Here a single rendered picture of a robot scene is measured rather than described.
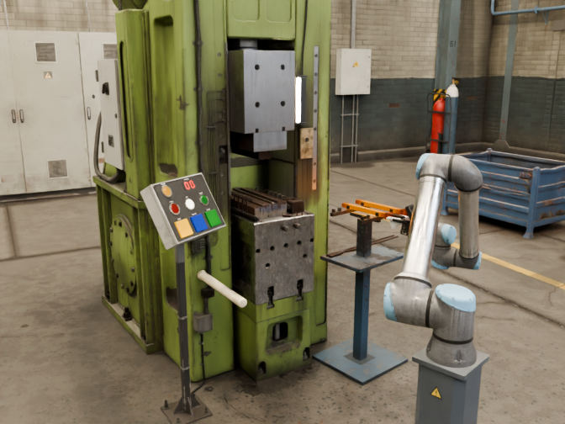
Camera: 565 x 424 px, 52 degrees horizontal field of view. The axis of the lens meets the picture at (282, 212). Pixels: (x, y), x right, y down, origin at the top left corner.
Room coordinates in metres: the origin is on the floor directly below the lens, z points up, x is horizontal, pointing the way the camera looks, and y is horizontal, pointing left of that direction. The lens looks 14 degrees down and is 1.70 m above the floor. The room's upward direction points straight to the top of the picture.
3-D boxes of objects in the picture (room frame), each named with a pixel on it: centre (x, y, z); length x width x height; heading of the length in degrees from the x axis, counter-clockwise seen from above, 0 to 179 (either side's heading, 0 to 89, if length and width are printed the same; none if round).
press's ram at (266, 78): (3.13, 0.14, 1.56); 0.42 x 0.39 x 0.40; 33
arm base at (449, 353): (2.03, -0.66, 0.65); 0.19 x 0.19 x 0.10
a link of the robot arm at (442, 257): (2.70, -0.79, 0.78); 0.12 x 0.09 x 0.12; 65
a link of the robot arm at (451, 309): (2.03, -0.65, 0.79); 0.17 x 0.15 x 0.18; 65
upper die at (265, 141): (3.11, 0.18, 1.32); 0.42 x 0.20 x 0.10; 33
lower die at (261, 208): (3.11, 0.18, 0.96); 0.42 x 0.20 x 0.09; 33
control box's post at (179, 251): (2.56, 0.48, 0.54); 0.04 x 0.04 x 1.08; 33
